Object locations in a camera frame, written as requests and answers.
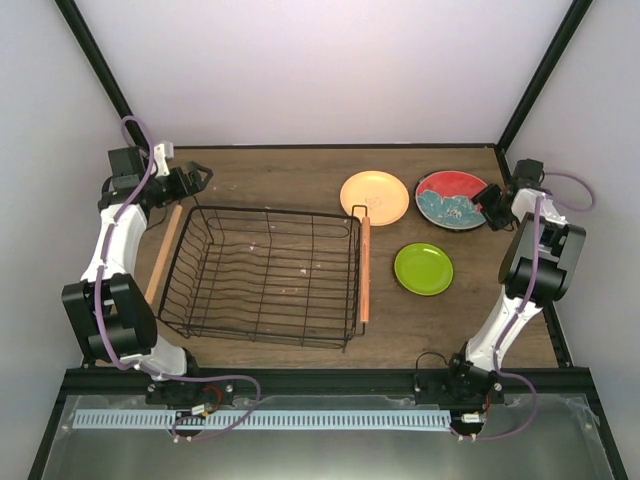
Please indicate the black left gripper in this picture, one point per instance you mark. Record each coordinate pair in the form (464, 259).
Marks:
(196, 186)

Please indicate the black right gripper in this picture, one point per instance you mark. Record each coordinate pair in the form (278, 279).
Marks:
(483, 199)

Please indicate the black rimmed cream plate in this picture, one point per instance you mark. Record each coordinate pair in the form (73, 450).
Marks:
(450, 229)

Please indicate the lime green plate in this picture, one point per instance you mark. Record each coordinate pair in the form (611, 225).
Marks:
(423, 269)

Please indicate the yellow orange plate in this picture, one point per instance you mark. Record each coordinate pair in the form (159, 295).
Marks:
(380, 196)

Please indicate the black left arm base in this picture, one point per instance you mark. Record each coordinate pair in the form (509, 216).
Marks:
(180, 394)

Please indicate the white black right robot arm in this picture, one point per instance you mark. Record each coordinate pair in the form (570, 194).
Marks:
(536, 271)

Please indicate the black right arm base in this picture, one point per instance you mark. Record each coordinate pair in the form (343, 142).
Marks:
(466, 391)

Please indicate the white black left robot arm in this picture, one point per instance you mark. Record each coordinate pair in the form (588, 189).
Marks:
(110, 315)

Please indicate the clear plastic sheet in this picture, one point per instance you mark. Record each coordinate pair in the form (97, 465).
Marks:
(551, 437)

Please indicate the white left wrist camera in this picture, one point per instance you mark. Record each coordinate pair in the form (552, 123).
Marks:
(163, 152)

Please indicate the left wooden rack handle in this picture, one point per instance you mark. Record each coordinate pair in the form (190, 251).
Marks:
(163, 254)

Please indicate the wooden rack handle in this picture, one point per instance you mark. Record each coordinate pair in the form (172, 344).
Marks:
(163, 254)
(365, 251)

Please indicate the right wooden rack handle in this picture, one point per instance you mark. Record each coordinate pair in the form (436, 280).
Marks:
(365, 251)

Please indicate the black wire dish rack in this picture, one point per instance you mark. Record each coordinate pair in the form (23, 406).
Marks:
(265, 275)

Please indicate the black aluminium frame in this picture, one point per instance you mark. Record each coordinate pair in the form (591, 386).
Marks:
(566, 378)

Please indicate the light blue slotted cable duct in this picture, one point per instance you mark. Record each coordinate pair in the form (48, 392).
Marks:
(401, 420)

